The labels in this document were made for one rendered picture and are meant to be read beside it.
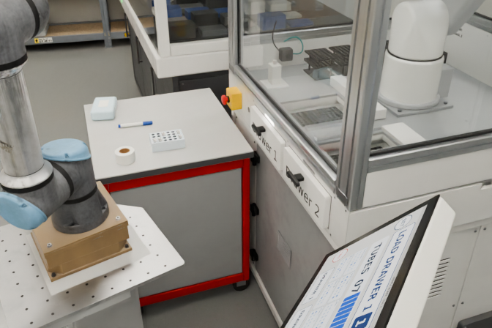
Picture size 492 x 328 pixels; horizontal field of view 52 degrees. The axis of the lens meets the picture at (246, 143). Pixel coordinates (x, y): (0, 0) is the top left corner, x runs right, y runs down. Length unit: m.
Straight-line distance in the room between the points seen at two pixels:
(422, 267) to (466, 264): 0.94
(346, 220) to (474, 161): 0.39
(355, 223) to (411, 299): 0.60
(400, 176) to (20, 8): 0.95
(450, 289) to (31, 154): 1.32
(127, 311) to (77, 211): 0.39
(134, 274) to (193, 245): 0.71
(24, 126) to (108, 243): 0.45
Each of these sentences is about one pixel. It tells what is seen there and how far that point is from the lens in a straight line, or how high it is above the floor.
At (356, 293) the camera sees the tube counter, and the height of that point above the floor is 1.12.
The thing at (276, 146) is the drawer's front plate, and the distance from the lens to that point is 1.66.
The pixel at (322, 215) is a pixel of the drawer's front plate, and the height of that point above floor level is 0.86.
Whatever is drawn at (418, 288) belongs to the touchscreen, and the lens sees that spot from 0.81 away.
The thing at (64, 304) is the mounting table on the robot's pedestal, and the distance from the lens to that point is 1.39.
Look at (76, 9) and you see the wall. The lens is 5.84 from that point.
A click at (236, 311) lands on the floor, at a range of 2.32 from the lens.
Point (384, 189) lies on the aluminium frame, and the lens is 1.34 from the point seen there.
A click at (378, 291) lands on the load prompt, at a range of 0.81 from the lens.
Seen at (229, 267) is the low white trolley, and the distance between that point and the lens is 2.24.
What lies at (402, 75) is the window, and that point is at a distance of 1.21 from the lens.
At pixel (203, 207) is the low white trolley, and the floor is 0.53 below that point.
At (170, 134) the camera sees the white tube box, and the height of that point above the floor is 0.80.
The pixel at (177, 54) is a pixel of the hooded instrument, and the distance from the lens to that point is 2.41.
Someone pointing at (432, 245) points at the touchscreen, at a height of 1.19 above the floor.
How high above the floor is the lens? 1.73
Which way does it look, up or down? 30 degrees down
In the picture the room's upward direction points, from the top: straight up
